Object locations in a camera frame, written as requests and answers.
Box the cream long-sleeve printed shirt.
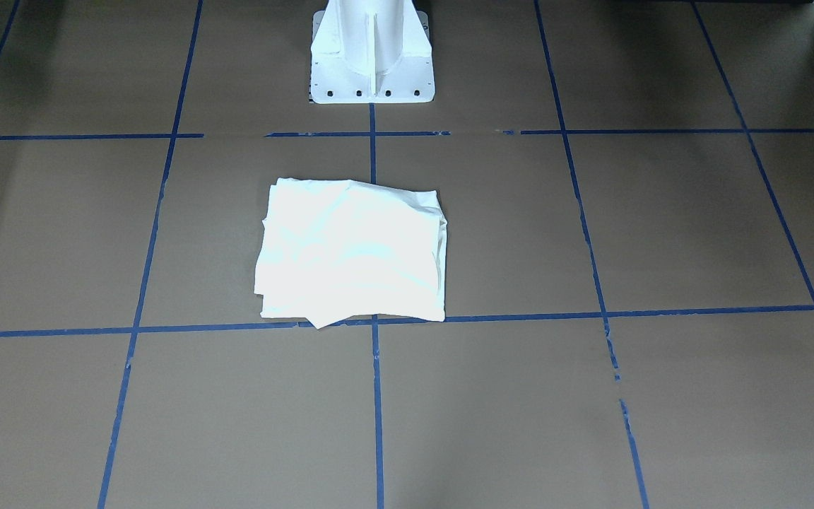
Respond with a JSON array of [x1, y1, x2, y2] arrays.
[[253, 178, 448, 329]]

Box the white pedestal column with base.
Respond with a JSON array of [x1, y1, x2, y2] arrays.
[[308, 1, 436, 105]]

